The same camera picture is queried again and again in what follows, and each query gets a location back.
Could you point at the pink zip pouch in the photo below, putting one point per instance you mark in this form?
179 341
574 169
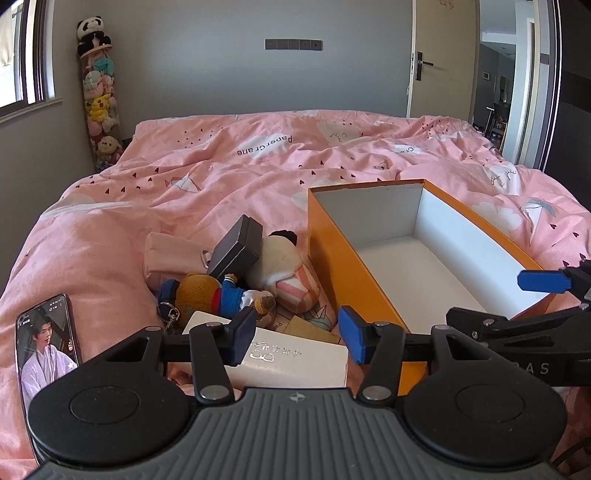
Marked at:
173 258

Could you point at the window with frame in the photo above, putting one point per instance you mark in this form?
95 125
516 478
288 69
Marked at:
27 79

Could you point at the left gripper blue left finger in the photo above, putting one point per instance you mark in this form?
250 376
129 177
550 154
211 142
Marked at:
215 345

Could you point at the long white box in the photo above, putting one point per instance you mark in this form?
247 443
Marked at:
276 360

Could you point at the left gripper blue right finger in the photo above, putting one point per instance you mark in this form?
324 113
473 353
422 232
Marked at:
378 346

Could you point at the plush toy storage column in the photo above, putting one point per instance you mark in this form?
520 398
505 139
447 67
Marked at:
98 88

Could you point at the brown bear plush keychain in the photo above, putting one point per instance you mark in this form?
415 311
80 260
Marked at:
177 301

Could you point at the pink patterned duvet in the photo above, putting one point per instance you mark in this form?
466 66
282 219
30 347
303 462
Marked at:
192 177

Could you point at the small brown cardboard box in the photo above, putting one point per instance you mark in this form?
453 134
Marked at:
300 328

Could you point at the black gift box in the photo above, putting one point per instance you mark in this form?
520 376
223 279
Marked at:
238 250

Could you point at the black wall switch panel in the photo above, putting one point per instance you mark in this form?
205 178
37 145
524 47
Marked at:
293 44

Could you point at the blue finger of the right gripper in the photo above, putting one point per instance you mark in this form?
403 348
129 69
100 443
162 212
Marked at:
483 326
573 280

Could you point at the smartphone with photo screen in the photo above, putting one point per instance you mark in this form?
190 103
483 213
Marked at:
46 346

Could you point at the white bedroom door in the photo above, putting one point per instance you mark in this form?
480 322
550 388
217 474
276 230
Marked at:
444 58

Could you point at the orange cardboard box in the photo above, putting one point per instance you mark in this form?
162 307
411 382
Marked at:
407 252

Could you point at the white panda plush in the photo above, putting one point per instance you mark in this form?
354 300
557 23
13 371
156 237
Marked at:
281 270

